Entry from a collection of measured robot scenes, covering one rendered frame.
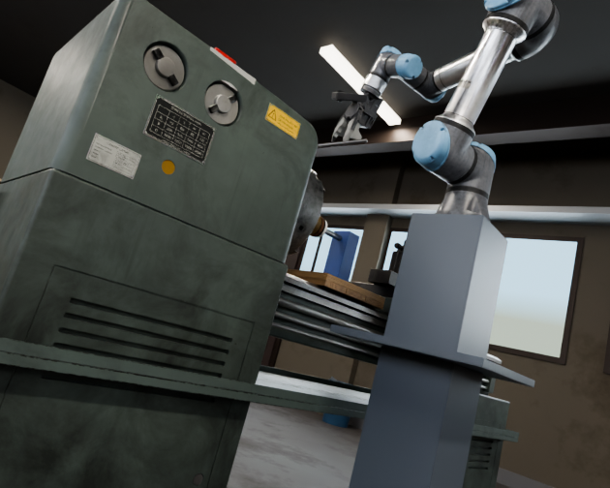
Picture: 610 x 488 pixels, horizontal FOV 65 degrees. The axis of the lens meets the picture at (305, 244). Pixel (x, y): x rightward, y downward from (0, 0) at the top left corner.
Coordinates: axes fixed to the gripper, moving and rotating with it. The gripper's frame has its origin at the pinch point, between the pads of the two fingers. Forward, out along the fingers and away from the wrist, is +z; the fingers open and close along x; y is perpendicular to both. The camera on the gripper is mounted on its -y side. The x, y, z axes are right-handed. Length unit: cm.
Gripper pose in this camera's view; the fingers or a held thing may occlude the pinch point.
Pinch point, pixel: (337, 139)
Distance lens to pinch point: 169.8
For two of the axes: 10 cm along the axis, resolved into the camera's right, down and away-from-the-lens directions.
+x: -4.0, -2.9, 8.7
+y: 7.8, 3.9, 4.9
